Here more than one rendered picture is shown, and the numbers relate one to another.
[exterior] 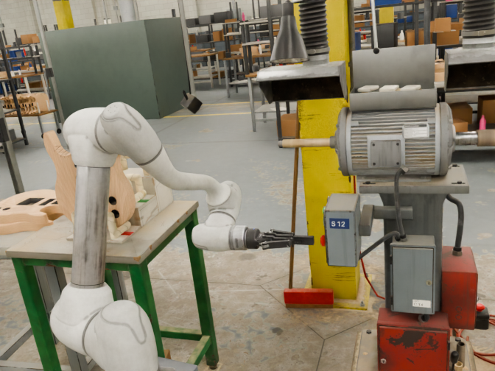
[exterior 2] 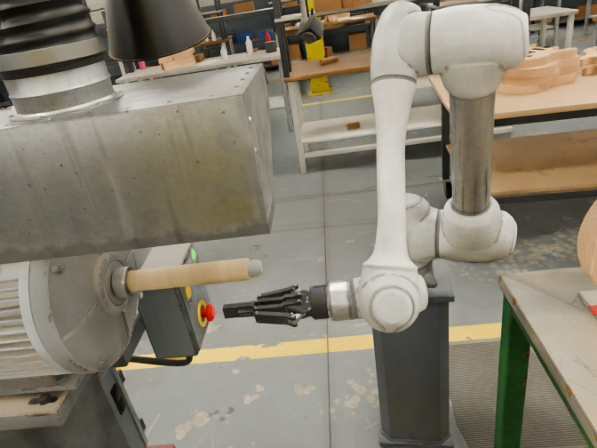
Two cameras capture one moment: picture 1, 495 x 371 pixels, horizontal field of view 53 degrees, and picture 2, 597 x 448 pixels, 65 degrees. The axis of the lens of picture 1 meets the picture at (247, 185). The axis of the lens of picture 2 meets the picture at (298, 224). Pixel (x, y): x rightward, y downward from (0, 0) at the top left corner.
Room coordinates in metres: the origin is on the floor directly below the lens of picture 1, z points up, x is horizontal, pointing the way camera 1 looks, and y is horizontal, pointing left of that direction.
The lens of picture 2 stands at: (2.44, -0.20, 1.61)
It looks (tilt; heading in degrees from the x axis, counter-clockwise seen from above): 27 degrees down; 167
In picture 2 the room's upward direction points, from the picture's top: 10 degrees counter-clockwise
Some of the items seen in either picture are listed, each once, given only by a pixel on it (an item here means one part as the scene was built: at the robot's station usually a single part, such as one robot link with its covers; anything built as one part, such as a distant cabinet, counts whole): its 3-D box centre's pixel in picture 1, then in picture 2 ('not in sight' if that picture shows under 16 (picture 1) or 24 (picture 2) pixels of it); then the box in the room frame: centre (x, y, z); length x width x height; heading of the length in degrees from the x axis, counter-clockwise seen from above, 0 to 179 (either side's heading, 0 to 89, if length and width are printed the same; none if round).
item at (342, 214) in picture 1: (364, 234); (146, 320); (1.52, -0.38, 0.99); 0.24 x 0.21 x 0.26; 71
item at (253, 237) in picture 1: (260, 238); (307, 303); (1.61, -0.02, 0.97); 0.09 x 0.08 x 0.07; 71
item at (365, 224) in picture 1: (366, 219); (132, 327); (1.57, -0.40, 1.02); 0.19 x 0.04 x 0.04; 161
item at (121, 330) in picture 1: (124, 338); (408, 228); (1.26, 0.41, 0.87); 0.18 x 0.16 x 0.22; 53
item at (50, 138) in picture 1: (55, 143); not in sight; (1.96, 0.74, 1.33); 0.07 x 0.04 x 0.10; 70
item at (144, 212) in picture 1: (121, 210); not in sight; (2.07, 0.56, 0.98); 0.27 x 0.16 x 0.09; 71
